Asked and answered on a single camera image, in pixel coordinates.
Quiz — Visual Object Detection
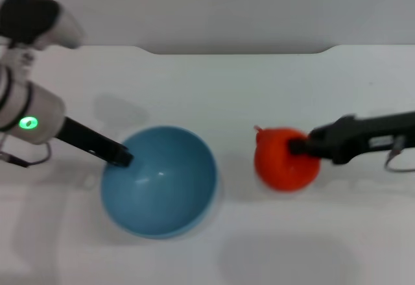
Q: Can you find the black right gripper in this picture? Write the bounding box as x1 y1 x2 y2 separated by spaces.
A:
288 111 415 166

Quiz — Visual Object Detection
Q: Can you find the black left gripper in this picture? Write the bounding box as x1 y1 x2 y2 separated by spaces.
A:
54 116 135 169

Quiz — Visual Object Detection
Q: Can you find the orange fruit with stem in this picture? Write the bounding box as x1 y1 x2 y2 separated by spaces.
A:
253 124 322 193

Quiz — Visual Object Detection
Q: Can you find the blue bowl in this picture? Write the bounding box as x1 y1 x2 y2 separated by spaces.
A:
100 125 219 240

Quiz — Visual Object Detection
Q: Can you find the thin right arm cable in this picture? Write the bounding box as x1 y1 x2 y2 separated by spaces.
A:
385 134 415 173

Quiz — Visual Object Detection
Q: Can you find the thin arm cable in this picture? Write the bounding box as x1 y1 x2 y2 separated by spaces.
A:
0 140 53 169
385 134 415 173

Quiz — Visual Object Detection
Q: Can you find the thin left arm cable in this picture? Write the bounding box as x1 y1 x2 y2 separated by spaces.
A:
0 140 53 169

